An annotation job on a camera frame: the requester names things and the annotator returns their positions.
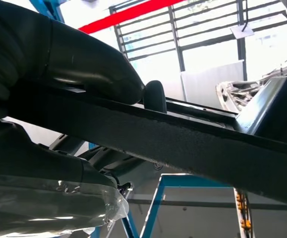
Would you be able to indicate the red barrier belt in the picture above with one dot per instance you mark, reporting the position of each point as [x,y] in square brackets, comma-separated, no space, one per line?
[133,13]

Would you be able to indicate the white partition board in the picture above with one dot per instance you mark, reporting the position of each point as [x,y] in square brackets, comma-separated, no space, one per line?
[212,80]

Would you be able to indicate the white paper sign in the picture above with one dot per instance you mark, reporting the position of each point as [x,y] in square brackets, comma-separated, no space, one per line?
[242,32]

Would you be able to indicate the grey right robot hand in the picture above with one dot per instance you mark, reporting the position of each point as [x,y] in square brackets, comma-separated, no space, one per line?
[96,59]

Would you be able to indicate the black window frame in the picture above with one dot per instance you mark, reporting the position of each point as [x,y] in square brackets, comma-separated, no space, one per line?
[180,49]

